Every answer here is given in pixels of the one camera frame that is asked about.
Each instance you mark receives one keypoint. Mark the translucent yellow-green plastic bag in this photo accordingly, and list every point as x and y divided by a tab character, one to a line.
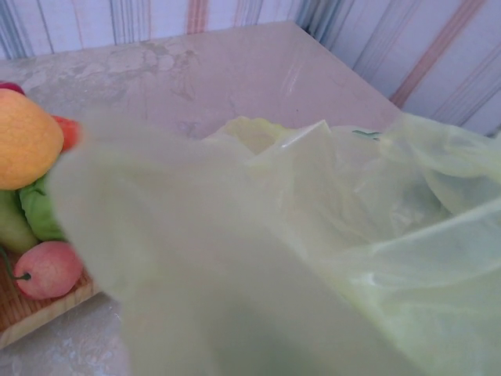
274	235

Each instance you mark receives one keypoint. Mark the green lumpy custard apple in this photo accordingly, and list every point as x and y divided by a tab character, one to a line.
39	211

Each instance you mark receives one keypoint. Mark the pink peach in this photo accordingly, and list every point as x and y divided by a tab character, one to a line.
47	270

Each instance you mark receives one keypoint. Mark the yellow-orange mango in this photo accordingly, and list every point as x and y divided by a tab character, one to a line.
23	141

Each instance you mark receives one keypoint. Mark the green pear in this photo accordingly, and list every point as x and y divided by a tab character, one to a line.
11	227

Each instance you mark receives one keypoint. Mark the red apple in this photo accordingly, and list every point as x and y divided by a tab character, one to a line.
9	87

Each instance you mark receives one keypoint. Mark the orange tangerine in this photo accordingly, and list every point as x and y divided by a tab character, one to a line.
68	131

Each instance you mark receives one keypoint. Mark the wooden cutting board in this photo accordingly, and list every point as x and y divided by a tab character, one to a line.
39	317

